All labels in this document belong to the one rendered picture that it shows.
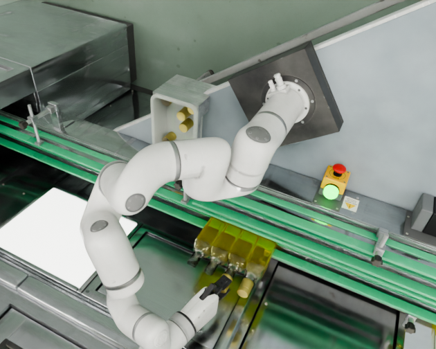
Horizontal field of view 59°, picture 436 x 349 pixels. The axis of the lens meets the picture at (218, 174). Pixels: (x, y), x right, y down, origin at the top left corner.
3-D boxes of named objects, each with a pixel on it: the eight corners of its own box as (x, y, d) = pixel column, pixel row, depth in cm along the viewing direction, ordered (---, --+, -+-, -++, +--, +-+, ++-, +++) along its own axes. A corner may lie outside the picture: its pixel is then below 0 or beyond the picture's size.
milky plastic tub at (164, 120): (165, 137, 144) (151, 148, 138) (163, 82, 130) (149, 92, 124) (205, 151, 139) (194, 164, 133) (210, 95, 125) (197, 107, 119)
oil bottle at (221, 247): (234, 219, 134) (206, 262, 119) (236, 207, 131) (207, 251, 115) (249, 225, 132) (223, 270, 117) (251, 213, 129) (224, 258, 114)
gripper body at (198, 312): (192, 345, 100) (219, 316, 107) (193, 325, 94) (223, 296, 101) (171, 327, 104) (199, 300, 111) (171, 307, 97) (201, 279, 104)
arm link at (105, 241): (177, 256, 83) (156, 228, 96) (145, 170, 74) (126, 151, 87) (106, 293, 78) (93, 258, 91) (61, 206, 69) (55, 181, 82)
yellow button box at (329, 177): (323, 180, 125) (318, 194, 119) (329, 162, 120) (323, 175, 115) (344, 188, 123) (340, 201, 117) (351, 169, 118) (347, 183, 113)
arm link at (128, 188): (162, 134, 85) (95, 140, 79) (185, 149, 74) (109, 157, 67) (164, 192, 89) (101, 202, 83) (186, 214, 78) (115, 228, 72)
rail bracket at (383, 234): (374, 230, 111) (367, 264, 102) (383, 212, 107) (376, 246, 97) (388, 236, 110) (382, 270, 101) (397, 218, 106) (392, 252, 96)
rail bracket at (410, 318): (399, 301, 122) (395, 337, 113) (407, 289, 118) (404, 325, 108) (412, 307, 121) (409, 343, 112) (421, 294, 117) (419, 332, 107)
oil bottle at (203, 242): (219, 212, 136) (190, 255, 120) (221, 201, 132) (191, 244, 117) (234, 219, 134) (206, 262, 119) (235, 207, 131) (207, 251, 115)
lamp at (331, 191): (322, 192, 118) (320, 198, 116) (326, 181, 115) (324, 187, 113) (337, 197, 117) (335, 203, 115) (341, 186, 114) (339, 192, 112)
